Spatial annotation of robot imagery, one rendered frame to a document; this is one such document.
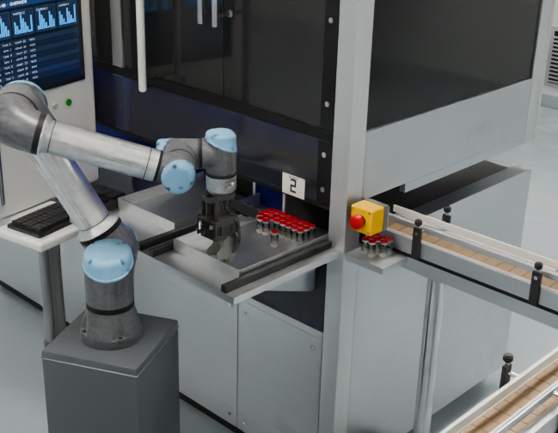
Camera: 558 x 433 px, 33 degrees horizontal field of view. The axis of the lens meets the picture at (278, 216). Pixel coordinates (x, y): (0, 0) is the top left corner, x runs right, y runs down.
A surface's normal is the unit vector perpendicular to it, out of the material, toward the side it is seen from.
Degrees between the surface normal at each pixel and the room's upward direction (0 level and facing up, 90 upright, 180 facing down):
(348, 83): 90
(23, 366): 0
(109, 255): 8
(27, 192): 90
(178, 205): 0
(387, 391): 90
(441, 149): 90
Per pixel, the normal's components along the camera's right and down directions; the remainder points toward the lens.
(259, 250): 0.03, -0.92
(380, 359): 0.72, 0.29
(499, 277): -0.69, 0.26
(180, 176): 0.07, 0.40
